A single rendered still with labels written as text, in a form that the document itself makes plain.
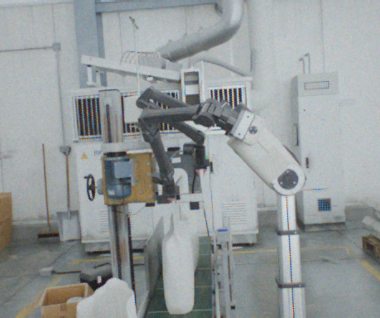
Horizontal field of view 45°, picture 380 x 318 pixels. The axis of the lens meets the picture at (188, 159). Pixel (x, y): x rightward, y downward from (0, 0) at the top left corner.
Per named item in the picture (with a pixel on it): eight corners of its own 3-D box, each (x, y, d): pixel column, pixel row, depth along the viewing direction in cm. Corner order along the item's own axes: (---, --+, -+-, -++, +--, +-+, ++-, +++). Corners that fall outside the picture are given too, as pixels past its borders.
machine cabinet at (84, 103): (262, 247, 557) (252, 75, 546) (79, 257, 568) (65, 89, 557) (252, 228, 672) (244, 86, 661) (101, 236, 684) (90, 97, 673)
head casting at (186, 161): (201, 193, 286) (198, 146, 284) (162, 195, 287) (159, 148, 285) (201, 187, 315) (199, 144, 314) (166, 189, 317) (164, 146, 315)
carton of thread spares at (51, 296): (97, 330, 344) (95, 298, 343) (26, 340, 336) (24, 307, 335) (99, 305, 396) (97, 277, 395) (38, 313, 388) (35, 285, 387)
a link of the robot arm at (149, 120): (129, 119, 212) (138, 104, 217) (144, 139, 220) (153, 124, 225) (209, 113, 185) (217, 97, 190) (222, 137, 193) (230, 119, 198)
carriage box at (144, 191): (155, 202, 287) (151, 152, 285) (102, 205, 288) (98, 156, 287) (159, 196, 311) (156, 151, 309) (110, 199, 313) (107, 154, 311)
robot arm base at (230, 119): (243, 111, 194) (231, 136, 195) (227, 103, 194) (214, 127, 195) (245, 110, 185) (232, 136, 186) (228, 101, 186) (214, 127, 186)
